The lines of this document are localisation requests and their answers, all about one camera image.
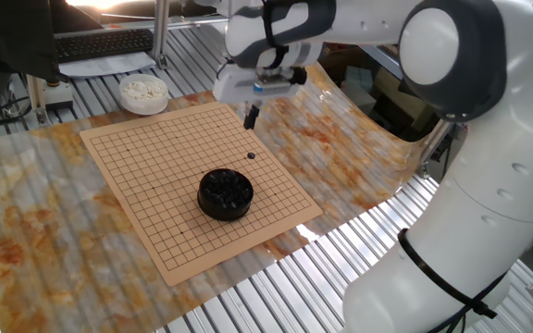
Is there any tan Go board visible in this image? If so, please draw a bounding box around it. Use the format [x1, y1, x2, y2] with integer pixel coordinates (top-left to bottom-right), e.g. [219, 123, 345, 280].
[79, 100, 324, 288]

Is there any black bowl of Go stones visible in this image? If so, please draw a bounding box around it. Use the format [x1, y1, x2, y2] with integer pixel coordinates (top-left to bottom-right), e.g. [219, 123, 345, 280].
[196, 168, 254, 222]

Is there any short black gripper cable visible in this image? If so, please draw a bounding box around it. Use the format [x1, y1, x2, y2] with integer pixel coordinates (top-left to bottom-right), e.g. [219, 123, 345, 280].
[288, 66, 308, 86]

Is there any white box with knob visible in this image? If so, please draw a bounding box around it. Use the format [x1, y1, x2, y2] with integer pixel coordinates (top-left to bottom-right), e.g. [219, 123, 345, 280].
[43, 78, 74, 110]

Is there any black box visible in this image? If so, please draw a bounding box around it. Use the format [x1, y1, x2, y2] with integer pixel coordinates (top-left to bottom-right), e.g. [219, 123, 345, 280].
[370, 67, 439, 142]

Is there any black monitor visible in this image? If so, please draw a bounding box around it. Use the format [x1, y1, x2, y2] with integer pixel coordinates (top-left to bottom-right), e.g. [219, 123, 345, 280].
[0, 0, 104, 84]

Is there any orange marble pattern mat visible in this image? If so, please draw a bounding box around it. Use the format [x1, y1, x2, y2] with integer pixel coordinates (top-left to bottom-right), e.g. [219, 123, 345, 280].
[0, 62, 439, 333]

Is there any black computer keyboard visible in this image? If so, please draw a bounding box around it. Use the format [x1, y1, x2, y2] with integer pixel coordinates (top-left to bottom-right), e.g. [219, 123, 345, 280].
[53, 28, 155, 65]

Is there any white bowl of Go stones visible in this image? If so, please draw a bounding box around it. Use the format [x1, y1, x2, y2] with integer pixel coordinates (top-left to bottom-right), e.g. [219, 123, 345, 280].
[118, 73, 170, 117]

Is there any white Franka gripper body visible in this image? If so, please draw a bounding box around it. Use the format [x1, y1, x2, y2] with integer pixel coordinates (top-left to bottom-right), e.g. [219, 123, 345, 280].
[212, 62, 301, 105]

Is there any white paper sheet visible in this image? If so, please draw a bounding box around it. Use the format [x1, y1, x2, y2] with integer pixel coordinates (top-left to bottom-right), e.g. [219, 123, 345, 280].
[57, 50, 157, 79]

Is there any aluminium frame bar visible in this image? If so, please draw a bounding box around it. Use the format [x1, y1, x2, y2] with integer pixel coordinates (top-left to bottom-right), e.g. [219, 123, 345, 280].
[25, 73, 48, 126]
[150, 0, 171, 70]

